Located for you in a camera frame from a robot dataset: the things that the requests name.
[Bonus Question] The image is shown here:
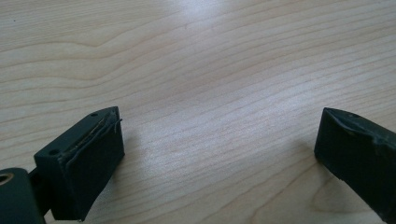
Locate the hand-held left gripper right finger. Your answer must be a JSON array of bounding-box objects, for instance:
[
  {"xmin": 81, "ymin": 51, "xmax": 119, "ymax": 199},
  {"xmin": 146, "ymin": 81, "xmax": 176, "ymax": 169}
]
[{"xmin": 313, "ymin": 106, "xmax": 396, "ymax": 224}]

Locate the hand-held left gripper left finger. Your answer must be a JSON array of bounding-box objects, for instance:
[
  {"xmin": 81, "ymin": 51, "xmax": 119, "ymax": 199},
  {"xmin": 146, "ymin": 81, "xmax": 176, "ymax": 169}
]
[{"xmin": 33, "ymin": 105, "xmax": 126, "ymax": 222}]

